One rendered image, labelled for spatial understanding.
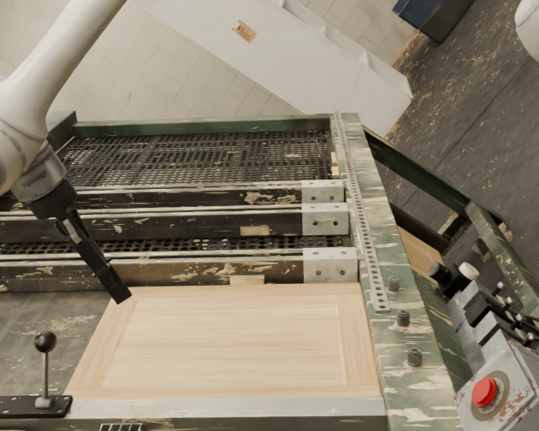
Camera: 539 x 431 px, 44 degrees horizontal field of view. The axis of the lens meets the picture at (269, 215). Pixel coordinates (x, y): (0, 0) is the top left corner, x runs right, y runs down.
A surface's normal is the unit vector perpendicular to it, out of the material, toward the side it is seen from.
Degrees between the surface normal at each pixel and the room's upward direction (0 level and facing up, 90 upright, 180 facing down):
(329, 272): 90
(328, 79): 90
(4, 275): 90
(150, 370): 55
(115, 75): 90
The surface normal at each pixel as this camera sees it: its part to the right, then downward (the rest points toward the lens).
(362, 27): -0.09, 0.46
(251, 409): -0.04, -0.92
